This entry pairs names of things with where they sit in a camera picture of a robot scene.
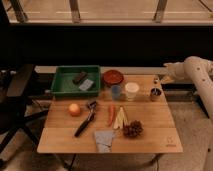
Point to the grey sponge in tray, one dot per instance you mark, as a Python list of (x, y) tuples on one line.
[(86, 85)]

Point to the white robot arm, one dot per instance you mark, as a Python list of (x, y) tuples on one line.
[(198, 71)]

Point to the green plastic tray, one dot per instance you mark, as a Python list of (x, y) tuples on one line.
[(63, 86)]

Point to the black rectangular block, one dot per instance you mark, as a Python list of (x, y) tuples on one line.
[(78, 78)]

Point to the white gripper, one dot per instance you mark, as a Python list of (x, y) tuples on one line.
[(174, 71)]

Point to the orange round fruit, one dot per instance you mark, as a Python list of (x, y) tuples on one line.
[(74, 109)]

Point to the orange carrot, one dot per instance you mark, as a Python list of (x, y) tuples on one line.
[(111, 114)]

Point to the wooden folding table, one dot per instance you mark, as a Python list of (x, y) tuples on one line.
[(66, 115)]

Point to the black office chair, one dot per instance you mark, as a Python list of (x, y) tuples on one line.
[(13, 107)]

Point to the grey folded cloth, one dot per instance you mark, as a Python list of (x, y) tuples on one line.
[(104, 140)]

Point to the blue plastic cup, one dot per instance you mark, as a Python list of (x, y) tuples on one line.
[(115, 91)]

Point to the small metal cup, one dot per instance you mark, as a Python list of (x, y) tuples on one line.
[(155, 93)]

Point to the brown pine cone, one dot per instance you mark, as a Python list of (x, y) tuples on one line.
[(133, 130)]

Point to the red bowl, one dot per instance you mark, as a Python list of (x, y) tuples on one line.
[(112, 77)]

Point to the black handled peeler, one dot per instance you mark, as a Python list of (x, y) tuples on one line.
[(91, 105)]

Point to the white plastic cup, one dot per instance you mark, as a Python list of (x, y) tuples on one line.
[(131, 90)]

